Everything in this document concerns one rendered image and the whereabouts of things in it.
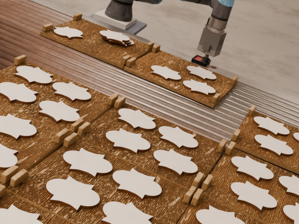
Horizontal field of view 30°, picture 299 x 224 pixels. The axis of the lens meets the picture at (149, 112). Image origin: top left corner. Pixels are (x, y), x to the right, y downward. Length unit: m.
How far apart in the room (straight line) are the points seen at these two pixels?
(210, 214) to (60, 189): 0.41
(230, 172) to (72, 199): 0.57
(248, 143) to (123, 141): 0.49
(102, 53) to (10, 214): 1.19
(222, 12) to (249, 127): 0.51
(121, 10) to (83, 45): 0.61
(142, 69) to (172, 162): 0.72
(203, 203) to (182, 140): 0.32
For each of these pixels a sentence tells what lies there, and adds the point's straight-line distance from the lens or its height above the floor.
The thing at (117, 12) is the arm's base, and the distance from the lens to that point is 2.99.
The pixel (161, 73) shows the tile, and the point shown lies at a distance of 2.33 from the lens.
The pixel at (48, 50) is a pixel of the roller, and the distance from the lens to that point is 2.36.
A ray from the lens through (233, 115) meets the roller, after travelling 2.23.
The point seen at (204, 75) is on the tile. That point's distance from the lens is 2.44.
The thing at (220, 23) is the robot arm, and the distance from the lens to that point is 2.36.
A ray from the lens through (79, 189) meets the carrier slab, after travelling 1.49.
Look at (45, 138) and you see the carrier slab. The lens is 1.69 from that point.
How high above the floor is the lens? 1.80
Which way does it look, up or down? 26 degrees down
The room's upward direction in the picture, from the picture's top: 16 degrees clockwise
